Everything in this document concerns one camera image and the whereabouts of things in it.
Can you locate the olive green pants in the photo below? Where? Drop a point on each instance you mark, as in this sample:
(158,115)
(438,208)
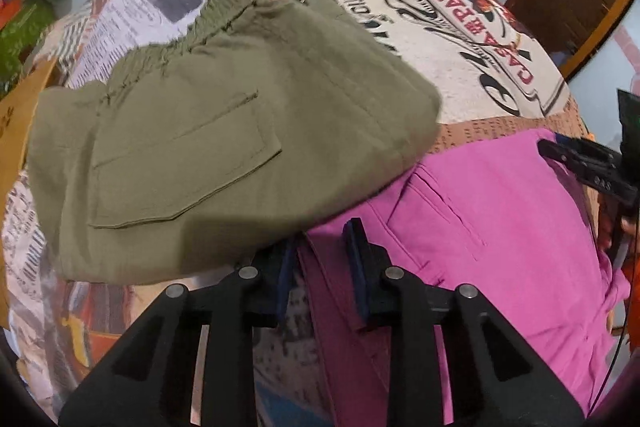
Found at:
(210,147)

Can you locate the pink pants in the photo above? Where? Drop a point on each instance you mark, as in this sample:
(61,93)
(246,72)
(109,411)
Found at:
(480,247)

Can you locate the green cloth bundle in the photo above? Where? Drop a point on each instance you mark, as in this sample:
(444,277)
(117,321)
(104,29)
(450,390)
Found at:
(22,37)

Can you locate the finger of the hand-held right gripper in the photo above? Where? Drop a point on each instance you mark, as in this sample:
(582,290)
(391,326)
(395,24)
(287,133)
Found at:
(592,177)
(590,147)

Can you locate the person's right hand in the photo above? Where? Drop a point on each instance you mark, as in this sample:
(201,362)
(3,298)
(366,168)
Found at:
(607,227)

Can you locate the cardboard box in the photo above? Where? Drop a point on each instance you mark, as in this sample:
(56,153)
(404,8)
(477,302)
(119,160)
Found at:
(20,117)

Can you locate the printed blanket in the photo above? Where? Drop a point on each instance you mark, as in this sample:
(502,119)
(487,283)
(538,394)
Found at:
(450,32)

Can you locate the orange box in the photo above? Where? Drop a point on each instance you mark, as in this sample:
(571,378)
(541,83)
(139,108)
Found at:
(9,9)

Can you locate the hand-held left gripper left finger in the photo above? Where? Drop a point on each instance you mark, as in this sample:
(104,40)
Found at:
(285,279)

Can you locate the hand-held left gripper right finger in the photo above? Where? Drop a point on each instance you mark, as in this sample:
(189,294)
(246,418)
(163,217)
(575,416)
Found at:
(354,267)

